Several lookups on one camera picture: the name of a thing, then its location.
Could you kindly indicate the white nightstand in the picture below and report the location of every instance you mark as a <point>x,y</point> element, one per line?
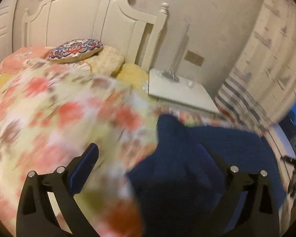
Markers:
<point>197,97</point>

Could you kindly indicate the round patterned cushion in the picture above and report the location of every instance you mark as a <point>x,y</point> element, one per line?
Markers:
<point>75,50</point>

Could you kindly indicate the white wooden headboard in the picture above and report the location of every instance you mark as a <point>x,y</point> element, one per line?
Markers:
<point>113,22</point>

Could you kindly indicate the white desk lamp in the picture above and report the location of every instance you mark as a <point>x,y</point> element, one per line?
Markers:
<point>169,74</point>

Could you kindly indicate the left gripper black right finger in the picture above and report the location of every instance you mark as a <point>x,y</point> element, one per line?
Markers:
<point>240,190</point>

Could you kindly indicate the pink pillow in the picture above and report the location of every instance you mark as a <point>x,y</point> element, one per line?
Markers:
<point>14,62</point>

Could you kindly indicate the wall switch socket plate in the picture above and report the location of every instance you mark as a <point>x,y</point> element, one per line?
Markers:
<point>194,58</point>

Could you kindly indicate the striped patterned curtain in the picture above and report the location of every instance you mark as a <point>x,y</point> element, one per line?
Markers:
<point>261,87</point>

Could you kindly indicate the navy blue puffer jacket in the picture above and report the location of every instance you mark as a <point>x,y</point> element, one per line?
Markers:
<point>166,183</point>

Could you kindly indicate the white wardrobe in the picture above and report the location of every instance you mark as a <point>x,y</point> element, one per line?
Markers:
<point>7,12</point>

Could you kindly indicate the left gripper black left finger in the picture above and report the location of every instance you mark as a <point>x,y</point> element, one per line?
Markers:
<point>35,216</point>

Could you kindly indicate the floral bed quilt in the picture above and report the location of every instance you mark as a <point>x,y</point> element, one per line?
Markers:
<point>50,113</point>

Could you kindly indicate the white window sill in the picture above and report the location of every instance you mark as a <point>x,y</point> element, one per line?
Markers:
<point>281,147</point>

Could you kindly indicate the cream yellow pillow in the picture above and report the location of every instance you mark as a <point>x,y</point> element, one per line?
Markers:
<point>106,62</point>

